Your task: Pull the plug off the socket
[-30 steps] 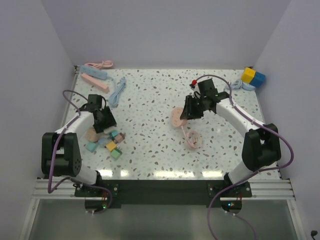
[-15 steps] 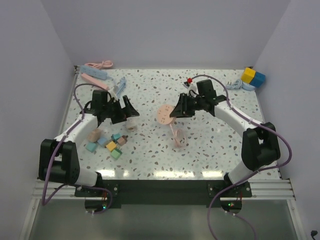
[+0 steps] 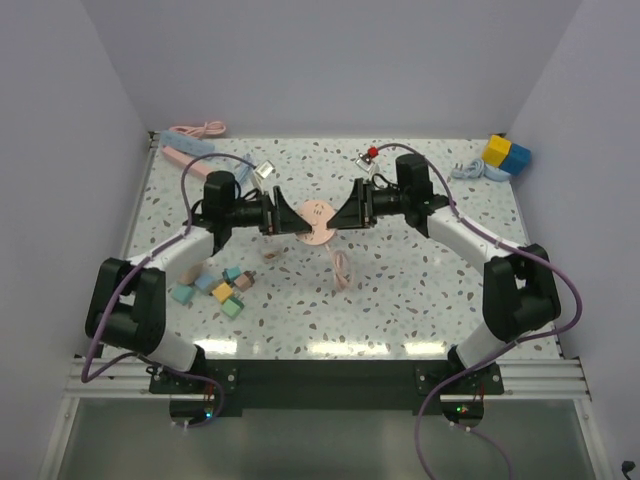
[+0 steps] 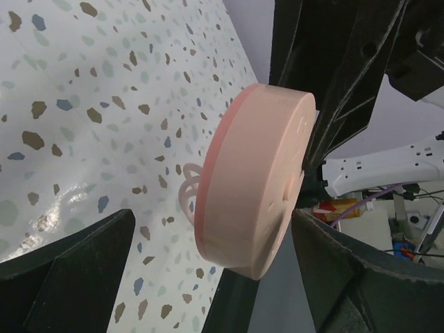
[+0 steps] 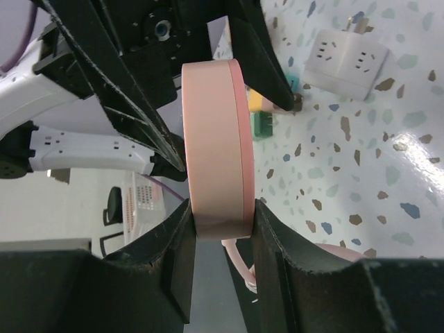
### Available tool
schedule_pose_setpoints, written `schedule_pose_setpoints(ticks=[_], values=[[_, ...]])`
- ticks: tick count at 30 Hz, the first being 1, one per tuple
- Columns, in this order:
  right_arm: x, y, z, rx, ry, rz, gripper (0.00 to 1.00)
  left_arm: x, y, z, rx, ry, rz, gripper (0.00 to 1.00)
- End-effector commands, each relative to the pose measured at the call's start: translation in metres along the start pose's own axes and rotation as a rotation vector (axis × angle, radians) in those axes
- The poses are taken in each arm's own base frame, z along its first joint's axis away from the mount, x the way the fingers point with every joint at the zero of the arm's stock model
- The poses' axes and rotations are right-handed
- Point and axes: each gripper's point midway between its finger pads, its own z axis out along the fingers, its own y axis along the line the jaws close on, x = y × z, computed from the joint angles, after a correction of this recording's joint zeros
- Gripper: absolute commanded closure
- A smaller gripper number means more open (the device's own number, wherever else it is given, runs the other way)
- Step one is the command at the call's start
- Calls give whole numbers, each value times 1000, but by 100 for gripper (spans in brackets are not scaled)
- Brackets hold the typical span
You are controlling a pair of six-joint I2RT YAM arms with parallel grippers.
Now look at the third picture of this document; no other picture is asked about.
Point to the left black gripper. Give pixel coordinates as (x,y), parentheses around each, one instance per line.
(287,220)

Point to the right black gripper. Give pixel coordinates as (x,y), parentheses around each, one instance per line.
(358,211)

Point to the peach cube socket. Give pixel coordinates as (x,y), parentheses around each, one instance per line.
(317,213)

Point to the mauve plug adapter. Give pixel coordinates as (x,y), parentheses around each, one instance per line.
(245,280)

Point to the teal plug adapter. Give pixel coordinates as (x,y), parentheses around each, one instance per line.
(230,275)

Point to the green plug adapter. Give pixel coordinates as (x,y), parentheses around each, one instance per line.
(232,307)

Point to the pink power strip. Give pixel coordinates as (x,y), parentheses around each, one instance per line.
(199,170)

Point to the peach cube adapter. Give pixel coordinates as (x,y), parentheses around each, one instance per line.
(190,276)

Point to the light blue plug adapter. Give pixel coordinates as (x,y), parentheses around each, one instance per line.
(182,294)

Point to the blue power strip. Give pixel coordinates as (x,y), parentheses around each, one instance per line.
(186,144)

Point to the yellow and blue cube socket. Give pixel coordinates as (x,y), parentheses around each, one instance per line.
(504,159)

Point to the white cube adapter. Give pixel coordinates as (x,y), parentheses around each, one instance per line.
(271,256)

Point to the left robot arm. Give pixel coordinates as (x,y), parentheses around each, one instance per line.
(128,306)

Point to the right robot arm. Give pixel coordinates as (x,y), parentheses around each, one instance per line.
(519,291)

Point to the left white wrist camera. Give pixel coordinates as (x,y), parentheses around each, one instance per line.
(260,173)

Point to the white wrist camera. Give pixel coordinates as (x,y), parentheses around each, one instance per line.
(260,173)
(366,161)

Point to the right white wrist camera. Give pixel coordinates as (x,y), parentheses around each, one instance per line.
(366,161)

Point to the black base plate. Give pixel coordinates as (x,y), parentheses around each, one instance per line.
(228,388)

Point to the aluminium frame rail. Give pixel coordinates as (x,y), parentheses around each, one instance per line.
(516,380)

